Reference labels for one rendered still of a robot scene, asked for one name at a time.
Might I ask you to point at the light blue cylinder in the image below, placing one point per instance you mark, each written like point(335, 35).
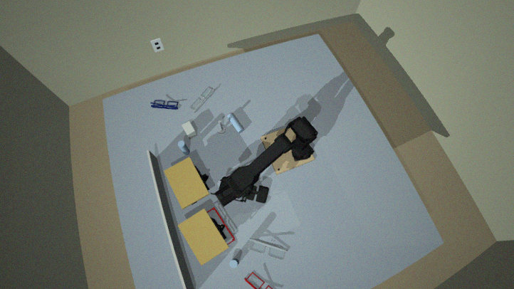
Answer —
point(183, 147)
point(234, 263)
point(235, 123)

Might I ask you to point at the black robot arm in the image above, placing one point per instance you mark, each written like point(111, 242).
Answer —
point(242, 180)

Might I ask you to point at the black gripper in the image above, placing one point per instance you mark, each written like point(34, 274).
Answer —
point(262, 192)

